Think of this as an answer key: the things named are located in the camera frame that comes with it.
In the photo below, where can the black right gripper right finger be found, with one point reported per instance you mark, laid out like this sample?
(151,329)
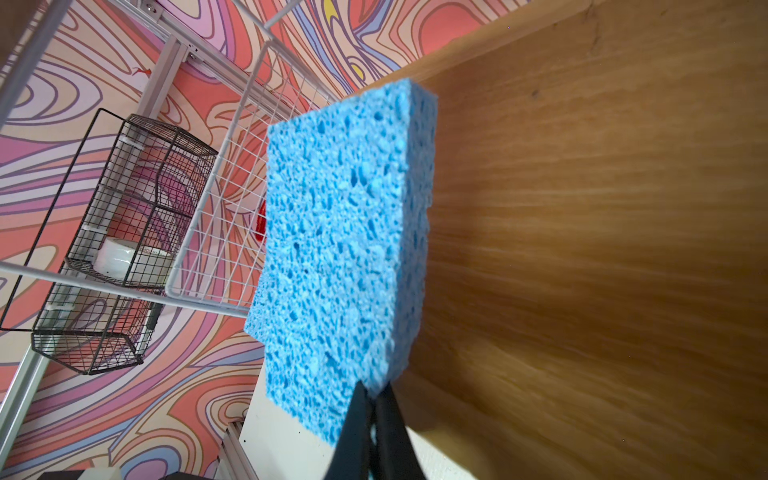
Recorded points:
(394,457)

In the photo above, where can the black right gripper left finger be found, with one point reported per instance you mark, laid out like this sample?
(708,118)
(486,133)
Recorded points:
(351,458)

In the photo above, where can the blue sponge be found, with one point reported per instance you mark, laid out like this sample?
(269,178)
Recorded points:
(339,300)

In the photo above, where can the red plastic cup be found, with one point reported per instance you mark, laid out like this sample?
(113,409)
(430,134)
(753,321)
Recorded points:
(260,221)

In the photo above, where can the black wire wall basket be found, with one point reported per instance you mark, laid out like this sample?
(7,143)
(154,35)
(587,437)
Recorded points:
(151,182)

